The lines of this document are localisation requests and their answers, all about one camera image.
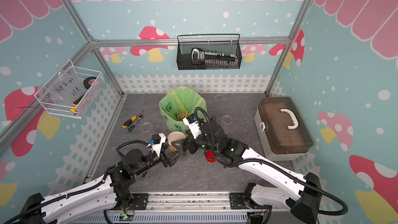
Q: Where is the yellow black tool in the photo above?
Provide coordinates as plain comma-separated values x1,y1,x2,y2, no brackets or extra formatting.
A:
69,95,84,114

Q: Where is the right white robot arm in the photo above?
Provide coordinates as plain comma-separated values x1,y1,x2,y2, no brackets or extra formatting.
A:
182,107,348,224

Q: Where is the black tape roll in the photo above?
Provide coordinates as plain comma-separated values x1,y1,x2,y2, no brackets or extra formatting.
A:
83,76,97,90

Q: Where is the white wire wall basket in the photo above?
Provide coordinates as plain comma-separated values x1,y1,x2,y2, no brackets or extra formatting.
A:
34,60,105,119

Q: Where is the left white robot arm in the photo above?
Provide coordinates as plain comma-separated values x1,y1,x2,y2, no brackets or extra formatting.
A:
7,133,186,224

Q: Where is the green bag trash bin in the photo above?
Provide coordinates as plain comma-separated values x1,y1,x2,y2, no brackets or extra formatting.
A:
159,86,207,134

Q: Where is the brown lid storage box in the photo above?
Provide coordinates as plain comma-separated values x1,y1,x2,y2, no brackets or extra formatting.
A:
255,97,314,161

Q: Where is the socket set in basket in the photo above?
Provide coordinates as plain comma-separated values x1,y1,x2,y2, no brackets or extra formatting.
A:
191,48,239,68

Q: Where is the black mesh wall basket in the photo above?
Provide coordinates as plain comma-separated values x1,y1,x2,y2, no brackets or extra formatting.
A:
176,34,242,71

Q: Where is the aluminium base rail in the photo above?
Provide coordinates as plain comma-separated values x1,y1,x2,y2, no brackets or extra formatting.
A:
66,190,318,224

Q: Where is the yellow handle screwdriver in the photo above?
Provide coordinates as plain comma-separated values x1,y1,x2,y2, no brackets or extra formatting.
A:
122,110,144,129

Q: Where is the clear plastic bag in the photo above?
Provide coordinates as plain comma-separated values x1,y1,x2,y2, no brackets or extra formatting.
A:
41,66,87,110

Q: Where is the peanut pile in bin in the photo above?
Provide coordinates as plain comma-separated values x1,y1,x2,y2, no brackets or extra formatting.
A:
177,110,190,121

